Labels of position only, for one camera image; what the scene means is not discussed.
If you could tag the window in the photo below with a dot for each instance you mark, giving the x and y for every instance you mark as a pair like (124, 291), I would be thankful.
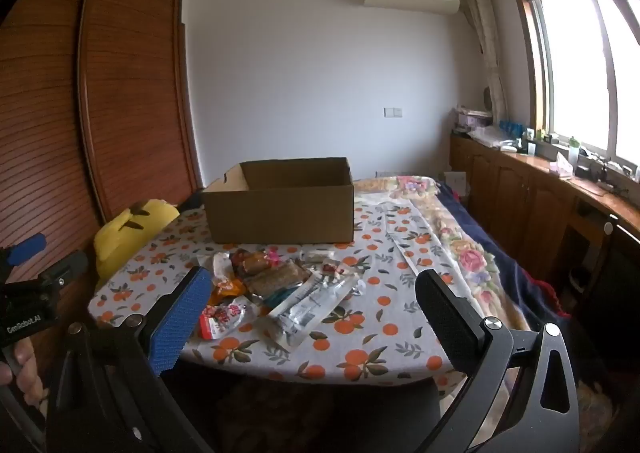
(575, 73)

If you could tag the clear plastic syringe packet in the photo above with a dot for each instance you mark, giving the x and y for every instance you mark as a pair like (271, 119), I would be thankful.
(310, 303)

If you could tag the small clear packet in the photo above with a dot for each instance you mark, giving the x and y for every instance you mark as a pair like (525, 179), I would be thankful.
(317, 255)

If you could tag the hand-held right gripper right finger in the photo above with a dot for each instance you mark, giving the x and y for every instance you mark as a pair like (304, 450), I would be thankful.
(445, 318)

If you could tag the blue bottles pack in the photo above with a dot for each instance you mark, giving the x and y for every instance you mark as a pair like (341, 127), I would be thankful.
(510, 125)

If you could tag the floral blanket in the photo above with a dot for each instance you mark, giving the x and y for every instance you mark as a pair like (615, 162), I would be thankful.
(470, 253)

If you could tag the wooden wardrobe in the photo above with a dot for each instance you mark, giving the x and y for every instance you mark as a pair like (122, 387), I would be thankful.
(125, 83)

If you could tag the red white snack packet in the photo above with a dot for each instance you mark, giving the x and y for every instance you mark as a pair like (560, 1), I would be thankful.
(222, 318)

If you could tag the orange print tablecloth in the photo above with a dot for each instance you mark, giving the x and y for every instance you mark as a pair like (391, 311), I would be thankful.
(380, 283)

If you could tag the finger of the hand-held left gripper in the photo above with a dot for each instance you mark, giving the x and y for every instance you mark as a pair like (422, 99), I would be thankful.
(65, 268)
(27, 249)

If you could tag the small red packet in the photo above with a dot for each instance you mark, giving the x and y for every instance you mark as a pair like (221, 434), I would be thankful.
(334, 272)

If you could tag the orange foil wrapper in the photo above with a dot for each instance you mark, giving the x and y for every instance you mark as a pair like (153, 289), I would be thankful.
(227, 289)

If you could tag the clear packet with brown bar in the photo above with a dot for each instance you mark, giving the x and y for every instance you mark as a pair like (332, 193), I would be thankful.
(277, 278)

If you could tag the person's left hand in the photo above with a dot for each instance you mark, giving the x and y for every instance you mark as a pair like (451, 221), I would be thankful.
(25, 363)

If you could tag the navy blue blanket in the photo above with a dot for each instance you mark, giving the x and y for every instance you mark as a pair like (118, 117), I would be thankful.
(505, 263)

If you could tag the white plastic bags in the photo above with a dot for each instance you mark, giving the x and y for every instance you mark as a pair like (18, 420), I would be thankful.
(492, 137)

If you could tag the white wall switch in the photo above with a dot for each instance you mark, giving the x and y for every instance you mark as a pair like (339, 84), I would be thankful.
(394, 112)

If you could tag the green cap bottle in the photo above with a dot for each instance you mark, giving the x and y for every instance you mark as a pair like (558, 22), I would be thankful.
(574, 149)

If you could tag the brown bread packet pink ends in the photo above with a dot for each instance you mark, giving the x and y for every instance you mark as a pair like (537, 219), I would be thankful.
(255, 260)

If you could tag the teal snack packet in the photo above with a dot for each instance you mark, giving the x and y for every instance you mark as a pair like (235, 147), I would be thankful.
(276, 300)

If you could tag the brown cardboard box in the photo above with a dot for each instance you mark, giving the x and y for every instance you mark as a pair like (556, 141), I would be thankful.
(280, 218)

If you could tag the tissue pack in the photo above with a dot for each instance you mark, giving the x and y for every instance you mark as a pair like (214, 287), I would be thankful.
(561, 165)

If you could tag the yellow plush toy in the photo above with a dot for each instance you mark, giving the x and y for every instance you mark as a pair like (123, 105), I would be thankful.
(120, 238)

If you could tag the white paper bag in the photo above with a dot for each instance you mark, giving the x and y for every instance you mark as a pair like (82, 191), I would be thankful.
(455, 183)

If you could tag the long wooden cabinet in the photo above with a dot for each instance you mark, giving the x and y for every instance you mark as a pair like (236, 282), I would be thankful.
(525, 193)

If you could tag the pink box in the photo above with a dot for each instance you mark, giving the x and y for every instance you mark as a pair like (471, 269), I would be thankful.
(472, 120)

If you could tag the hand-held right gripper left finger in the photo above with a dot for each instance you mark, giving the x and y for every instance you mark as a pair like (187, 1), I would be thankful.
(182, 318)

